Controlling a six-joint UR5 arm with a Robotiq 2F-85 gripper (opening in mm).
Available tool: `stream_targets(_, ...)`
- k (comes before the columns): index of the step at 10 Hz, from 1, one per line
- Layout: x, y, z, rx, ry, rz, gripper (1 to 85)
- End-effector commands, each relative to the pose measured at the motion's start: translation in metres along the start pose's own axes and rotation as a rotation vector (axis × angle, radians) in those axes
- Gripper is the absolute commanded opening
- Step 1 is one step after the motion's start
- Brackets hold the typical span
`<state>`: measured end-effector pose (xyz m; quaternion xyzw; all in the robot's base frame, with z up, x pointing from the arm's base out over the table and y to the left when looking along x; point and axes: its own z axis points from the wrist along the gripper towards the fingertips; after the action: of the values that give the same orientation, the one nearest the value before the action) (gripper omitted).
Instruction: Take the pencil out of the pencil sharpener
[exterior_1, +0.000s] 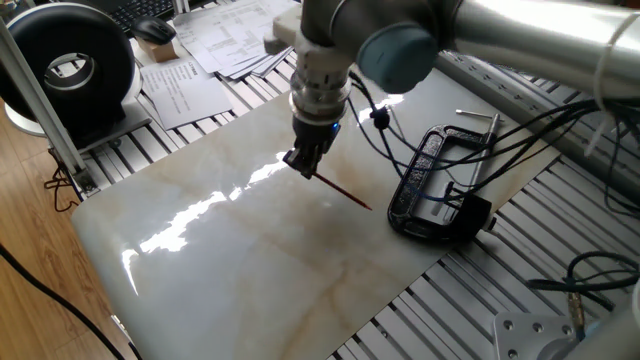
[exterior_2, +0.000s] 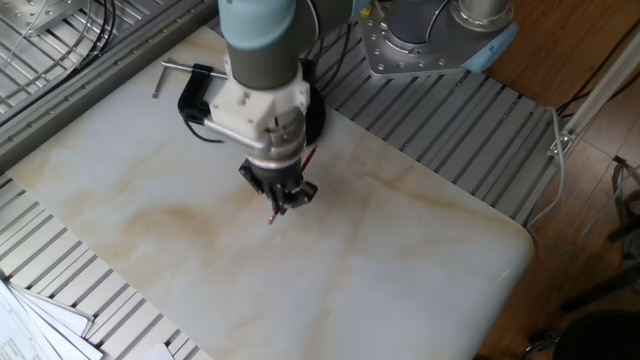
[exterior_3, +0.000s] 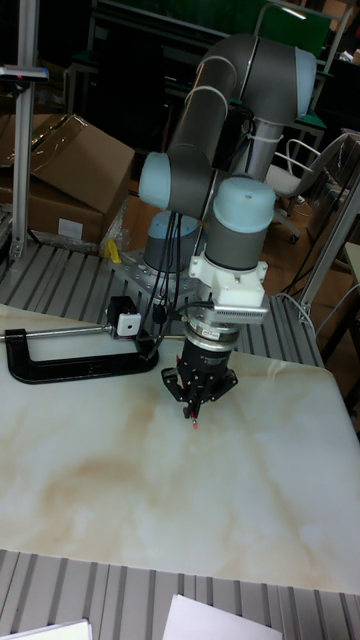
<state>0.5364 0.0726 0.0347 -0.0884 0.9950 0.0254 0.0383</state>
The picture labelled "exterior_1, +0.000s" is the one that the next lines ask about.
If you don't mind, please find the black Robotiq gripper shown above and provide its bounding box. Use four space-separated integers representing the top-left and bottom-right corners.
282 112 342 180

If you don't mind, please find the red pencil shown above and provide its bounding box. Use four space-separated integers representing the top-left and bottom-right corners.
312 172 374 211

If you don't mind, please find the black metal C-clamp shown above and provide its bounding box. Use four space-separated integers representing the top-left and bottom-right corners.
387 110 506 245

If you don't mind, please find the white marble slab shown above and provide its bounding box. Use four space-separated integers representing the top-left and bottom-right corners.
71 67 561 360

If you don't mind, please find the single white paper sheet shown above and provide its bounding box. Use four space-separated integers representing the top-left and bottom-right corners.
139 57 235 132

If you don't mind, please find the stack of printed papers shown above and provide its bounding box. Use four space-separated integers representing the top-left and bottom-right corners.
172 0 301 80

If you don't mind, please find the small wooden block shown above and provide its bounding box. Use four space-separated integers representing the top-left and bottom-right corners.
137 38 180 64

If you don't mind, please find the black computer mouse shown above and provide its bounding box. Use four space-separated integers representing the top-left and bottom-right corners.
130 15 177 46

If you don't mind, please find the black computer keyboard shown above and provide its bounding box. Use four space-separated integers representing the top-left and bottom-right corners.
102 0 176 34

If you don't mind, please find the silver metal mounting plate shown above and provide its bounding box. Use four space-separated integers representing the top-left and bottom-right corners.
492 312 584 360

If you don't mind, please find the black round fan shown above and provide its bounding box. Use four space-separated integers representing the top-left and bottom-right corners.
0 2 154 151

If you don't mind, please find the black gripper cable bundle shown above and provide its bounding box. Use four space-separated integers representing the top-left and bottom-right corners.
347 69 640 221

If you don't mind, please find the thin black wire loop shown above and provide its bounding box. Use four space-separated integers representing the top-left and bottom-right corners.
43 149 84 214

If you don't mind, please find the black cable with brass connector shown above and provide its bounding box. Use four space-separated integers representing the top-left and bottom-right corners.
527 251 640 314

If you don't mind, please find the slanted aluminium frame post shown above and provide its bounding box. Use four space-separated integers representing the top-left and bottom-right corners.
0 19 100 195

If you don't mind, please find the thick black floor cable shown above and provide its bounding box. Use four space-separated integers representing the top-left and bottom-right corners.
0 243 144 360

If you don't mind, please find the white cable tie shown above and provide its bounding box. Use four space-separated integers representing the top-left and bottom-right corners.
583 10 640 157

